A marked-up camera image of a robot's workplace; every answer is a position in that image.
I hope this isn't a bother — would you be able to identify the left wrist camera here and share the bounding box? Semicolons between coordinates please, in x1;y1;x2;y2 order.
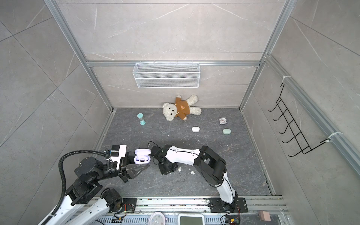
110;145;127;170

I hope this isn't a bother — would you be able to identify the black corrugated cable hose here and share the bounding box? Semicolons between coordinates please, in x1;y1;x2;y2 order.
39;150;109;225

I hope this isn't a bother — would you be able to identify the white wire mesh basket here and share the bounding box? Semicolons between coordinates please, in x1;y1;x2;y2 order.
133;62;201;89

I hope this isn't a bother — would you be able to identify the small square clock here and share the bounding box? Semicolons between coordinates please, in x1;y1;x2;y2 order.
219;117;227;125

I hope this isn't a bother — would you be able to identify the green earbud charging case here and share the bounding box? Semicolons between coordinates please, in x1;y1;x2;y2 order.
222;128;232;135

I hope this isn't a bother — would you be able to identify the white earbud charging case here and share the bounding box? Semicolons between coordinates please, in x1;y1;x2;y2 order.
191;126;200;133

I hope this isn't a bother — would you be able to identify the white teddy bear brown shirt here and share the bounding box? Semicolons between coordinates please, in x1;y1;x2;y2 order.
162;95;202;122

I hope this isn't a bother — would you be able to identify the pink block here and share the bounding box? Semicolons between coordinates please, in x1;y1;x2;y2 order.
258;211;272;222

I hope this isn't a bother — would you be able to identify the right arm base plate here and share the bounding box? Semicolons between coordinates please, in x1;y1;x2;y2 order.
207;198;248;213

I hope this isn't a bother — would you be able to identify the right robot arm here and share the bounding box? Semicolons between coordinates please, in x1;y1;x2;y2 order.
151;145;237;205

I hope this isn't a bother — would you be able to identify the black wall hook rack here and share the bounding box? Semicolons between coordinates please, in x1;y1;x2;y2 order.
268;83;331;158

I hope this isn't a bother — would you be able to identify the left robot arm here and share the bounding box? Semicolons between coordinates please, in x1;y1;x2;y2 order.
40;150;150;225

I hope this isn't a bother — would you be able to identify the purple earbud charging case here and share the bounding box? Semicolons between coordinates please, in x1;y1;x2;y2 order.
134;149;151;165

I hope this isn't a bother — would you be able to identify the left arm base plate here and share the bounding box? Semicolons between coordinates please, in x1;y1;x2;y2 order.
111;198;137;213

